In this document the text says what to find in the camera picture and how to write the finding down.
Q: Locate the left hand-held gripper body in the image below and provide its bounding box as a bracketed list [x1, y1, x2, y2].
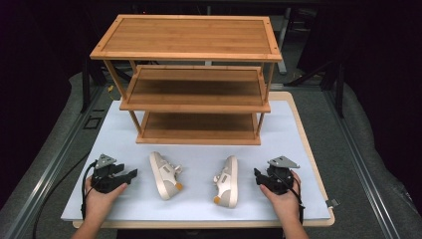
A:
[91, 153, 126, 194]

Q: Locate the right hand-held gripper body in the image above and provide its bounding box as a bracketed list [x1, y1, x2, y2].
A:
[264, 155, 302, 196]

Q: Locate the beige and white sneaker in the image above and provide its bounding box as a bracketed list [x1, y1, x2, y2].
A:
[148, 151, 184, 201]
[212, 154, 239, 209]

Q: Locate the wooden three-tier shoe rack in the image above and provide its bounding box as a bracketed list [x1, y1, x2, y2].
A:
[90, 14, 284, 146]

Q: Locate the person's left hand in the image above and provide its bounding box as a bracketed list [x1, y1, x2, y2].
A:
[84, 175, 128, 225]

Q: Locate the person's right hand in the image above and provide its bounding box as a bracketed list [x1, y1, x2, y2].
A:
[259, 170, 304, 227]

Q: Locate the light wooden board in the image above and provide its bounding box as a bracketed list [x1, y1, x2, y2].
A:
[72, 91, 335, 230]

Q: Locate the white table mat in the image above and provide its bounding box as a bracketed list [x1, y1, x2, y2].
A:
[61, 100, 331, 222]

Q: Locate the black stand leg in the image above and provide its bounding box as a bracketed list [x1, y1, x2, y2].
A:
[333, 62, 346, 120]
[81, 59, 93, 115]

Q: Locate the grey metal stand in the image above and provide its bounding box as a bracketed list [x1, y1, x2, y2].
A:
[276, 7, 293, 76]

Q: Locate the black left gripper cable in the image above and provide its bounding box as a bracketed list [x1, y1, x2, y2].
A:
[80, 159, 98, 221]

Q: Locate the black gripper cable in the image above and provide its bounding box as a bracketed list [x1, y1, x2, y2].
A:
[282, 174, 307, 225]
[80, 159, 98, 221]

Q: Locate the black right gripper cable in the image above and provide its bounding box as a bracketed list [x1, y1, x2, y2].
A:
[282, 174, 307, 225]

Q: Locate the black floor cable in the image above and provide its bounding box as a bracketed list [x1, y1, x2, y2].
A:
[31, 151, 92, 239]

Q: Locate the aluminium rail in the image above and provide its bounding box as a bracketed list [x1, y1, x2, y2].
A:
[2, 85, 111, 239]
[322, 89, 403, 239]

